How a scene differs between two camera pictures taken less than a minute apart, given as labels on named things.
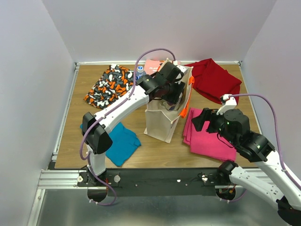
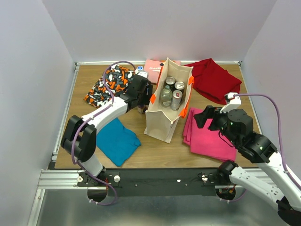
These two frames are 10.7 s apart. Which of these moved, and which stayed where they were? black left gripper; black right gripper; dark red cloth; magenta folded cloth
Moved: black left gripper
Stayed: dark red cloth; magenta folded cloth; black right gripper
